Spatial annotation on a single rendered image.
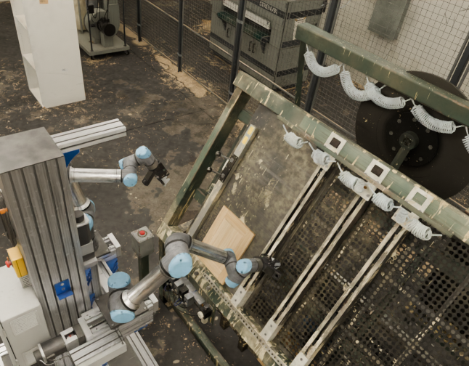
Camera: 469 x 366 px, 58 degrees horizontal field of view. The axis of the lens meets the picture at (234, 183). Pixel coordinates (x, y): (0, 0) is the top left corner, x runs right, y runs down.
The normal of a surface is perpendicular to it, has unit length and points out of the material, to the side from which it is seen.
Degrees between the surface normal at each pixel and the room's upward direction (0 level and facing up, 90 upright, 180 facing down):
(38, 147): 0
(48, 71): 90
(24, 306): 0
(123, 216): 0
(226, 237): 60
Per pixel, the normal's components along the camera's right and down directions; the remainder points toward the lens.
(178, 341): 0.11, -0.77
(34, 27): 0.60, 0.56
